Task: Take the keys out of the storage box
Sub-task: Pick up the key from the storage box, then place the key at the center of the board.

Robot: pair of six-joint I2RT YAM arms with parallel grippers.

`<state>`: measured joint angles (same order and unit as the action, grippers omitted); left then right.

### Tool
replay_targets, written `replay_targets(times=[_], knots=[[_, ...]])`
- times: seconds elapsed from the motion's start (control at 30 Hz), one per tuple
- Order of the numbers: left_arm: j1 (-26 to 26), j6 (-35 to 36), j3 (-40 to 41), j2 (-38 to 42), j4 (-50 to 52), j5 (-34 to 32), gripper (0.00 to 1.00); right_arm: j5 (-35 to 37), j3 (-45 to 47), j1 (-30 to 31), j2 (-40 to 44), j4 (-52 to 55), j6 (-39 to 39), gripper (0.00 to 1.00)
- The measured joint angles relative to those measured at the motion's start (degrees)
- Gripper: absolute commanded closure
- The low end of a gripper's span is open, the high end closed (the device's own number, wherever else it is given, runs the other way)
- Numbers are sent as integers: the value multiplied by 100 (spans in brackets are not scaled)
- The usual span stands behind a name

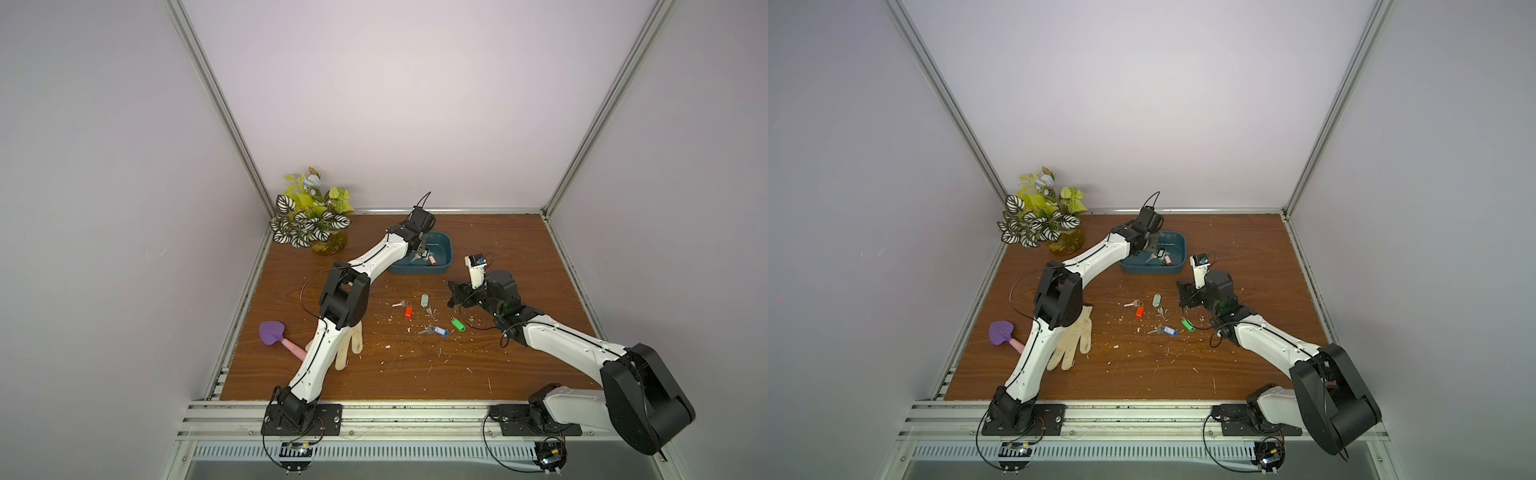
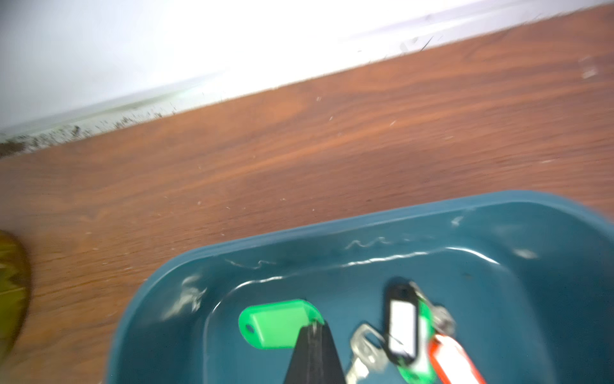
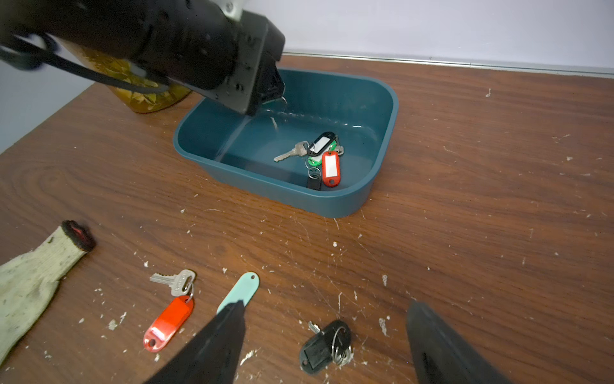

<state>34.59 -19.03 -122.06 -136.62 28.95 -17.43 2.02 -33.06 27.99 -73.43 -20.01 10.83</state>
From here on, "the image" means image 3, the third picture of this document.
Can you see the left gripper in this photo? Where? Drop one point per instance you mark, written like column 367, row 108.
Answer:
column 195, row 44

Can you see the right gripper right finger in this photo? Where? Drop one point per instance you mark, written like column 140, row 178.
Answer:
column 441, row 355

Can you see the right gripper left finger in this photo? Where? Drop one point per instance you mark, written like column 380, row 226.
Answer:
column 212, row 356

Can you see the red tag key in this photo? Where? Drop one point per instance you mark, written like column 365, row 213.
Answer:
column 171, row 320

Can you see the teal plastic storage box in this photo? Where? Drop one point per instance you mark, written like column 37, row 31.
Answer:
column 252, row 153

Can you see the mint tag key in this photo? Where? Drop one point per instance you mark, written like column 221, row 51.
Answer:
column 243, row 291

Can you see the black framed tag key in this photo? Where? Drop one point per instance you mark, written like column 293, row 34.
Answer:
column 309, row 149

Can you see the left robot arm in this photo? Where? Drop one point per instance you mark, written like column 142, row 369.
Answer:
column 31, row 30

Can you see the green tag in box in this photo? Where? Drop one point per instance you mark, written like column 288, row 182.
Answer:
column 317, row 160

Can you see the red tag in box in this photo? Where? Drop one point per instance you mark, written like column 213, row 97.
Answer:
column 331, row 169

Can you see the small black fob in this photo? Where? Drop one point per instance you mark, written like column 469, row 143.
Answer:
column 314, row 178

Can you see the cream knit work glove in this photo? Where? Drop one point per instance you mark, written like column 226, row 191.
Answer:
column 29, row 281

